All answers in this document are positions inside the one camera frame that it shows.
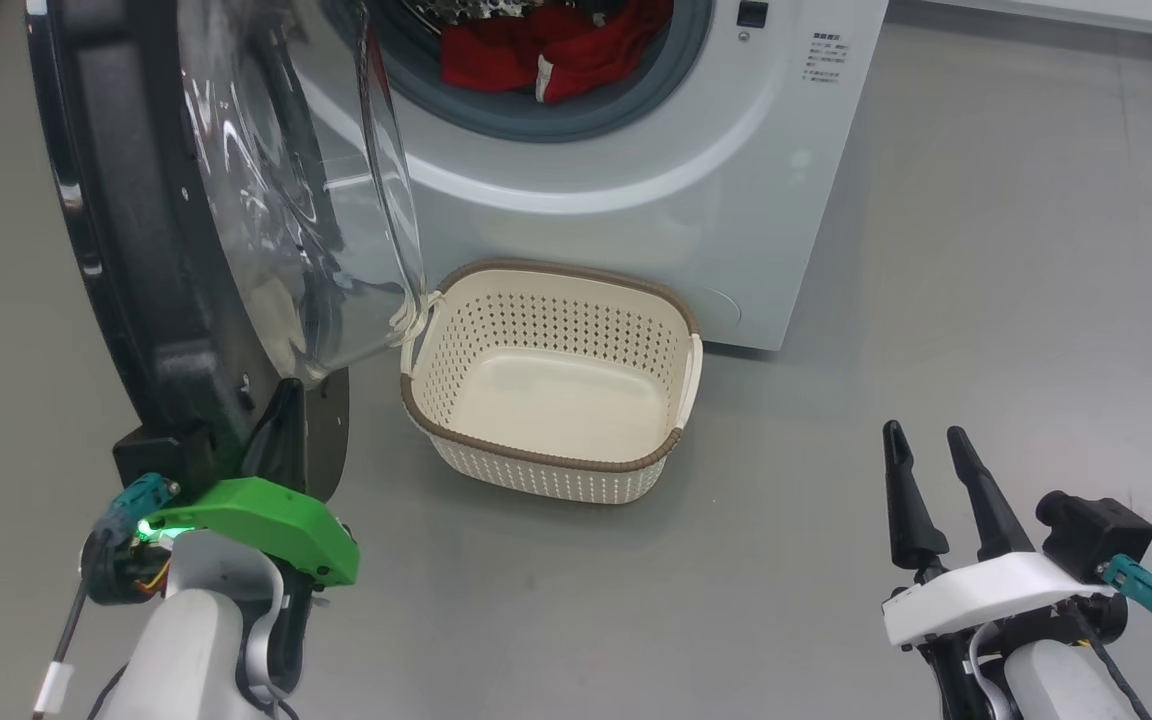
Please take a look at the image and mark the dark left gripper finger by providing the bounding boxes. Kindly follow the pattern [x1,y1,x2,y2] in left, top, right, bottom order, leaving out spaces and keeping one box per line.
[241,378,308,491]

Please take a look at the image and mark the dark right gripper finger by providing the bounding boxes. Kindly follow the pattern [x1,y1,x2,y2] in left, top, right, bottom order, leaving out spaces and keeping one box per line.
[946,426,1036,563]
[881,420,951,574]

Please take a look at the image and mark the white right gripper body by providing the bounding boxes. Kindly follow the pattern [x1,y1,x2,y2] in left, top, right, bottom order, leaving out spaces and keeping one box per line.
[881,550,1129,649]

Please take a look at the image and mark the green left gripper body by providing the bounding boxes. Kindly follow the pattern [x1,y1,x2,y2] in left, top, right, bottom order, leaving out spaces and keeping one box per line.
[81,477,361,607]

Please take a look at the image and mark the black round glass washer door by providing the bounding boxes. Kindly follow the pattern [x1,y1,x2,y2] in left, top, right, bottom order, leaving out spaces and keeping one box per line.
[26,0,428,503]

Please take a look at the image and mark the red and white shorts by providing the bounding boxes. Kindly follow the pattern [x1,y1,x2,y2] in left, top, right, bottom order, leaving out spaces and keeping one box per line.
[534,0,676,107]
[439,8,553,94]

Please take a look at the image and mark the cream perforated laundry basket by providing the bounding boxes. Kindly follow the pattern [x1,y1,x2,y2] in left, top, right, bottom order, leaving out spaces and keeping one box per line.
[399,259,705,505]

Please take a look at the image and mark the grey rubber door seal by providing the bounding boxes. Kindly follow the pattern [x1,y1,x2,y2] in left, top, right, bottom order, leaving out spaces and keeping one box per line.
[364,0,716,144]

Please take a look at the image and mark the white front-load washing machine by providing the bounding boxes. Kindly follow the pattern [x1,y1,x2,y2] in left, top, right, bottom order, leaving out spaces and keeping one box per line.
[291,0,890,352]

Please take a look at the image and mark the stainless steel washer drum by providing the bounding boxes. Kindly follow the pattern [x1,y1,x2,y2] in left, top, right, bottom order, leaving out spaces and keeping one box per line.
[404,0,637,33]

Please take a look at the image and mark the left cable with teal connector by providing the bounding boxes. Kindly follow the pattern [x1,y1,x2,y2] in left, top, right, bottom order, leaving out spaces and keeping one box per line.
[31,474,181,720]

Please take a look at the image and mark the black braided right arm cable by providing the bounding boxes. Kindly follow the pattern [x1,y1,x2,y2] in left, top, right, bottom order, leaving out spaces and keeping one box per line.
[1064,600,1152,720]

